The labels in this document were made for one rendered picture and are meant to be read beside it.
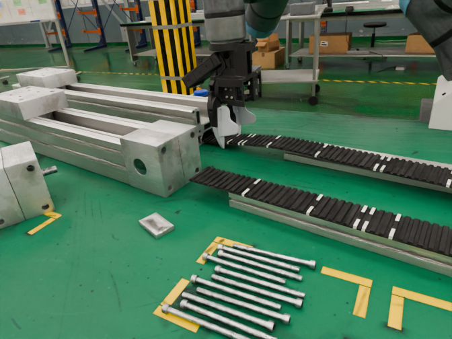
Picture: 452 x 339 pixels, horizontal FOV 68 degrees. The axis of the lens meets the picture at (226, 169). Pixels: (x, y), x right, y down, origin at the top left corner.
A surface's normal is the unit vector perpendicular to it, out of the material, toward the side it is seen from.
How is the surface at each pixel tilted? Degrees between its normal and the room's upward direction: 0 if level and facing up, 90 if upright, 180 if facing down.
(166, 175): 90
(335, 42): 89
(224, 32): 90
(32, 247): 0
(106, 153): 90
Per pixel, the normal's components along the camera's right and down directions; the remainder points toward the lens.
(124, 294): -0.07, -0.89
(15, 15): -0.15, 0.46
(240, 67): -0.56, 0.43
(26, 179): 0.55, 0.34
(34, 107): 0.82, 0.20
